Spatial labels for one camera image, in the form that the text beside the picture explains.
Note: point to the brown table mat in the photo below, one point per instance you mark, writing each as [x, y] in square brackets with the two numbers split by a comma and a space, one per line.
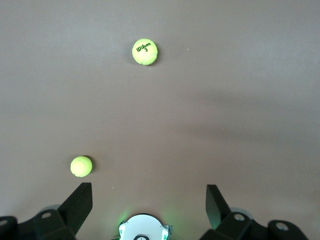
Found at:
[175, 112]

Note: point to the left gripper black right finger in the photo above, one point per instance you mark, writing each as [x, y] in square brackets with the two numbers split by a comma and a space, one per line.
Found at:
[220, 217]

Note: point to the yellow-green tennis ball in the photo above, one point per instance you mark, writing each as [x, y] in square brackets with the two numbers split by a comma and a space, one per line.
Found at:
[81, 166]
[145, 51]

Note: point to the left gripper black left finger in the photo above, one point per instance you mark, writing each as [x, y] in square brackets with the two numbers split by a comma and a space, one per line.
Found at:
[75, 212]

